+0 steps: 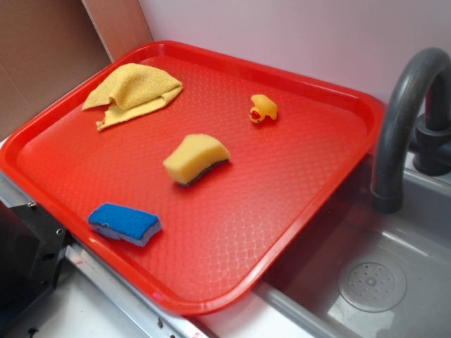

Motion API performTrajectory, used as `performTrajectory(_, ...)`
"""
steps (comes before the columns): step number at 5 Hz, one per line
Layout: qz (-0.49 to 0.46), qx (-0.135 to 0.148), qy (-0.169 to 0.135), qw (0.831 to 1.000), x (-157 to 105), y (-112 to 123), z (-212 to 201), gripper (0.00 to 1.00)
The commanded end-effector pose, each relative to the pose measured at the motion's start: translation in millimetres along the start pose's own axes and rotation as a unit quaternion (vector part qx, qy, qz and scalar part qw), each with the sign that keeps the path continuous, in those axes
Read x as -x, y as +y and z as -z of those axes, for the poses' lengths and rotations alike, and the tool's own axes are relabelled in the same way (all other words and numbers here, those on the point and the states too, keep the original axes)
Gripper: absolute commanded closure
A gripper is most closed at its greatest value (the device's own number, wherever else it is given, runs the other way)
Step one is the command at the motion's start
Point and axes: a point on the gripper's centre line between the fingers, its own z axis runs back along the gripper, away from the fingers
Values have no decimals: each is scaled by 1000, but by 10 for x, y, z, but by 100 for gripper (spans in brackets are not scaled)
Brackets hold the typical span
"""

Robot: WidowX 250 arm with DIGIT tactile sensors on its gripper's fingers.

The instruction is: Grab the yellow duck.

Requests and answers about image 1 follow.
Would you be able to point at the yellow rubber duck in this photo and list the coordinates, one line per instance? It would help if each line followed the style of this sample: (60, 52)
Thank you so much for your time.
(263, 107)

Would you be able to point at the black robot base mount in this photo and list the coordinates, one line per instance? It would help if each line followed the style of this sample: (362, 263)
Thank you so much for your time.
(33, 244)

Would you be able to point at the grey plastic sink basin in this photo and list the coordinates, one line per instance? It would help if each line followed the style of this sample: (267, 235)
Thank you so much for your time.
(302, 283)

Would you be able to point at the grey curved faucet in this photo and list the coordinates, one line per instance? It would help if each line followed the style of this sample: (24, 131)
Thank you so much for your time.
(417, 119)

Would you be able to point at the red plastic tray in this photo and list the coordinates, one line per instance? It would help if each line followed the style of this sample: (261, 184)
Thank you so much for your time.
(221, 233)

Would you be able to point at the round sink drain cover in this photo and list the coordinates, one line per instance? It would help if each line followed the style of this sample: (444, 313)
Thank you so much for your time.
(372, 285)

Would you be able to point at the yellow sponge with grey pad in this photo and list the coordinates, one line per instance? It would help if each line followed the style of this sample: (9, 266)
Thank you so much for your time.
(195, 155)

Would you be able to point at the yellow microfiber cloth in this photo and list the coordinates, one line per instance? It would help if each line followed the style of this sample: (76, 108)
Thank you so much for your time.
(131, 91)

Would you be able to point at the brown cardboard panel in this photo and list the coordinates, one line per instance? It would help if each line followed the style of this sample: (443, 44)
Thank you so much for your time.
(50, 47)

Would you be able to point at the blue scrub sponge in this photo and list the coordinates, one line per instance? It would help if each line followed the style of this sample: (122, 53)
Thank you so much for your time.
(123, 223)

